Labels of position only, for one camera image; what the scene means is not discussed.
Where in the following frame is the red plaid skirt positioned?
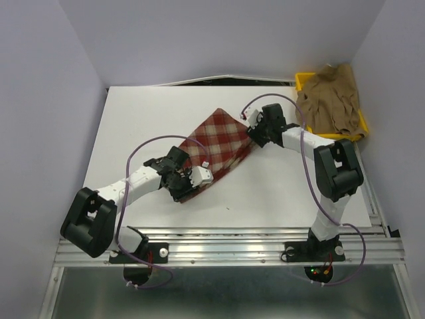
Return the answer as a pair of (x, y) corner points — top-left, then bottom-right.
(179, 108), (258, 203)

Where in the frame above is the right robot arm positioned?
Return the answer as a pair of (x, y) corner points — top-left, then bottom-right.
(243, 104), (364, 263)

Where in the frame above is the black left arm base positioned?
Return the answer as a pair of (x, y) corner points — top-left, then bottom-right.
(108, 242), (169, 265)

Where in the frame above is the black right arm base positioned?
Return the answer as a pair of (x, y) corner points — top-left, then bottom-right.
(280, 240), (346, 264)

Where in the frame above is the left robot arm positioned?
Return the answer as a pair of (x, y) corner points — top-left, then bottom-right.
(60, 147), (213, 262)

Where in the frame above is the yellow plastic bin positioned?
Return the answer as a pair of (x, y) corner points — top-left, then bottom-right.
(294, 70), (370, 143)

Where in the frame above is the tan skirt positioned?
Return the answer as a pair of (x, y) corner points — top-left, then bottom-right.
(295, 63), (368, 136)

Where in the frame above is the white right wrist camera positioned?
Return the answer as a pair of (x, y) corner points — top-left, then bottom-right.
(240, 107), (263, 129)

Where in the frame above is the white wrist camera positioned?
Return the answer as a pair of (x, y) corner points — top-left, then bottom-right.
(240, 107), (263, 129)
(189, 161), (214, 188)

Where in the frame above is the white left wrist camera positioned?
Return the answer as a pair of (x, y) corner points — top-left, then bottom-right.
(189, 161), (214, 188)

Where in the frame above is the aluminium rail frame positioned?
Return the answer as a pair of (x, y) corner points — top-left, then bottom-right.
(39, 139), (416, 319)

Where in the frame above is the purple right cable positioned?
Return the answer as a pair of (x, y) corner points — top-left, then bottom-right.
(240, 92), (367, 287)

